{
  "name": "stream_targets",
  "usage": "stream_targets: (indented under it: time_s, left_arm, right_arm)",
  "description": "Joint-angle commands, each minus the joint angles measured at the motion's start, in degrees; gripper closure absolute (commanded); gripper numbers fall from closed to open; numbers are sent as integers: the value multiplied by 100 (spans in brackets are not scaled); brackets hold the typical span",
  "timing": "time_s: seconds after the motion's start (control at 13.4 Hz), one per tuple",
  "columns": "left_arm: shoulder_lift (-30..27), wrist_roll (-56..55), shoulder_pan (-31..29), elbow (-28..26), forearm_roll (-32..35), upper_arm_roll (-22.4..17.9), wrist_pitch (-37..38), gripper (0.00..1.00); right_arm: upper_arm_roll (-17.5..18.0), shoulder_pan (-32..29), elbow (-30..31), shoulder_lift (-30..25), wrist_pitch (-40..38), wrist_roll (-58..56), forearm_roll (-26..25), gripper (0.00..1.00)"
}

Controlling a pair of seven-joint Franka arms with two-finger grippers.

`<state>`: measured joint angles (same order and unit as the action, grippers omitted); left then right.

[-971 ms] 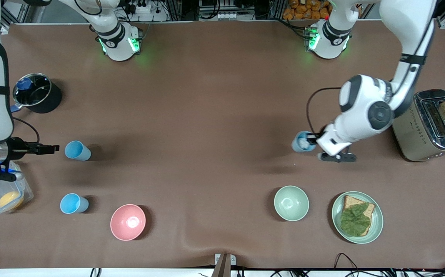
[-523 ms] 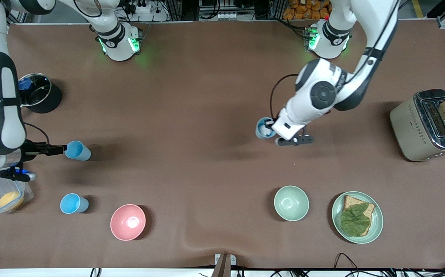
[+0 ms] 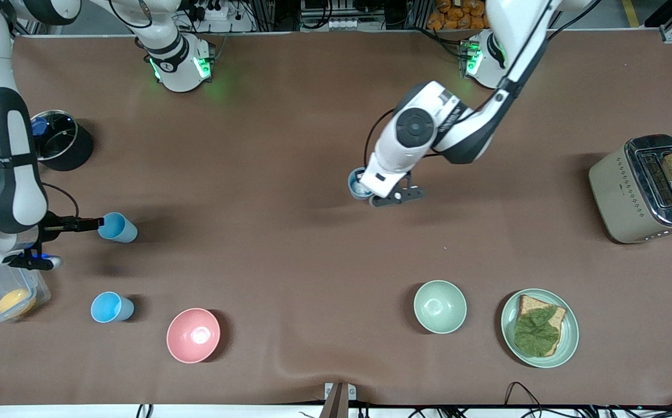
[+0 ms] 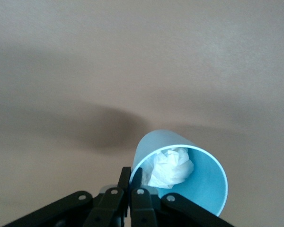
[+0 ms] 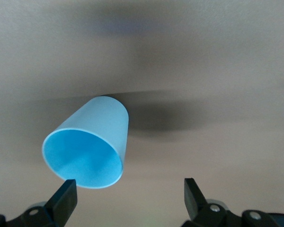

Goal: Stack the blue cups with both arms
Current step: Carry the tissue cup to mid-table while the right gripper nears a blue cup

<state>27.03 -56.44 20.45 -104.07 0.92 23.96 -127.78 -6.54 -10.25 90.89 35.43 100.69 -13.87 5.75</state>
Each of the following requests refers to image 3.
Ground plain light blue cup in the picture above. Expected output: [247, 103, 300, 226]
[91, 291, 135, 323]
[98, 212, 138, 243]

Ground blue cup with white inside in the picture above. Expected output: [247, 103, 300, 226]
[347, 167, 375, 201]

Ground glass lid with blue knob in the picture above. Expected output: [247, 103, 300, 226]
[31, 111, 77, 161]

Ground orange food piece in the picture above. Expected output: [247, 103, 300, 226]
[0, 289, 37, 317]

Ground pink bowl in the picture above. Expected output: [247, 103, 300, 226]
[166, 308, 221, 365]

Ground white power strip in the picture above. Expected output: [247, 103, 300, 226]
[188, 0, 238, 21]

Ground pale green bowl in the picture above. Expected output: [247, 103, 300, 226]
[413, 280, 468, 335]

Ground orange snack bags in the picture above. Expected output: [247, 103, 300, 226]
[427, 0, 490, 31]

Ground brown bread slice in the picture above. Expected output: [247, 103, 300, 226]
[516, 294, 567, 357]

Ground green lettuce leaf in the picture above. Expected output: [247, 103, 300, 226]
[513, 307, 561, 357]

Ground pale green plate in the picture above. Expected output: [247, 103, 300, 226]
[500, 289, 580, 369]

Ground beige and chrome toaster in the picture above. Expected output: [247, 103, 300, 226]
[588, 135, 672, 244]

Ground black saucepan with blue handle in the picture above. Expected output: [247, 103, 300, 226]
[31, 109, 95, 172]

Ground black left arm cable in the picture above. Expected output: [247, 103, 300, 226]
[362, 108, 398, 175]

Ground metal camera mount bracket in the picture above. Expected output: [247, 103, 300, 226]
[324, 382, 357, 418]

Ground looped black cable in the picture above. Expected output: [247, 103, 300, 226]
[504, 381, 545, 418]

